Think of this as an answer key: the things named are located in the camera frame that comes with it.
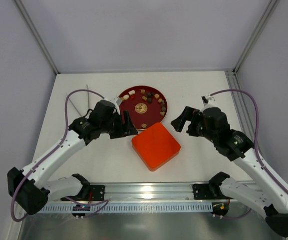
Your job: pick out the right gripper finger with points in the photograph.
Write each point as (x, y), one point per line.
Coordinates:
(188, 114)
(193, 127)

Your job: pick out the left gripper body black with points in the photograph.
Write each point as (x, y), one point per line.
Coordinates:
(120, 125)

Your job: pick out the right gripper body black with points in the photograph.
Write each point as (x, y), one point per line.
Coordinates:
(192, 122)

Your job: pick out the orange box lid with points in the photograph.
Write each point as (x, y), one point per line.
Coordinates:
(154, 134)

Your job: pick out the silver metal tongs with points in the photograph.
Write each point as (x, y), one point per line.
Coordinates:
(81, 106)

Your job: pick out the orange chocolate box tray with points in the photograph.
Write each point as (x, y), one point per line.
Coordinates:
(155, 155)

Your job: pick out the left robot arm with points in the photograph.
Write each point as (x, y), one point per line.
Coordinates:
(30, 187)

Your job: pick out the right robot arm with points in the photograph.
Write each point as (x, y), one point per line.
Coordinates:
(272, 205)

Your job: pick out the white rectangular chocolate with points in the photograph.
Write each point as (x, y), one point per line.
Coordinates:
(132, 92)

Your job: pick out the red round plate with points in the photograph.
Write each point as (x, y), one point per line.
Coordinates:
(148, 108)

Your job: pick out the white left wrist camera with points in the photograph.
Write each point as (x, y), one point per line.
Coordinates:
(117, 101)

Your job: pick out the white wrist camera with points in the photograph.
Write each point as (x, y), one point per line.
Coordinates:
(117, 101)
(209, 102)

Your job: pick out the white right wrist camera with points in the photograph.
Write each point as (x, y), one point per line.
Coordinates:
(209, 102)

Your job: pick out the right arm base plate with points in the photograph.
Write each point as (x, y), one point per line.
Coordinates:
(204, 191)

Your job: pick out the aluminium front rail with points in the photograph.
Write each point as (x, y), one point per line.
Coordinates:
(143, 192)

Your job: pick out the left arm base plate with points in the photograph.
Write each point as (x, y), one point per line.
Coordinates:
(90, 193)

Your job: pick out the white slotted cable duct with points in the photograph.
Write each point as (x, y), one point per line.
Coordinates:
(128, 208)

